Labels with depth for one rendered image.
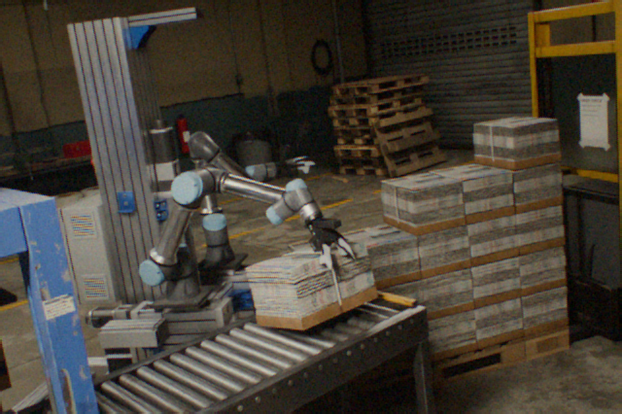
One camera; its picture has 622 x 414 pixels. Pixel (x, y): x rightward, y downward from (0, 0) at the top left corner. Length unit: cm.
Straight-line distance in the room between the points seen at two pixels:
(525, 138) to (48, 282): 275
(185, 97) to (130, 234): 727
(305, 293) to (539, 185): 178
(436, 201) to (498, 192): 35
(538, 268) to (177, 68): 743
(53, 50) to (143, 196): 659
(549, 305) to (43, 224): 306
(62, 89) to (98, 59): 647
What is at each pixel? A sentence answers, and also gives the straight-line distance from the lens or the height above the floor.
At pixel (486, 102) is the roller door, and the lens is 1113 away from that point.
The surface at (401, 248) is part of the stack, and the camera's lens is 351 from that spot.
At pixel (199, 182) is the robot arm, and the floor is 135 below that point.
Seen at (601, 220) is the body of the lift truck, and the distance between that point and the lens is 441.
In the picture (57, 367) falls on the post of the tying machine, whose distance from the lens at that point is 164.
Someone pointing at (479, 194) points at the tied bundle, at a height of 98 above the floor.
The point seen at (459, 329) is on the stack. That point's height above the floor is 28.
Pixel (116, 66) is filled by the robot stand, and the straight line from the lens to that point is 320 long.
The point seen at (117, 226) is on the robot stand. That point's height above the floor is 112.
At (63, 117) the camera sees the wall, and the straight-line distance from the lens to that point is 968.
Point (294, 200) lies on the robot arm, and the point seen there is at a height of 127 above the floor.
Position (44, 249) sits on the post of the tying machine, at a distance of 158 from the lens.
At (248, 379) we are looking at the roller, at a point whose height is 79.
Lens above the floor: 178
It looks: 12 degrees down
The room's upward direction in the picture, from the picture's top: 7 degrees counter-clockwise
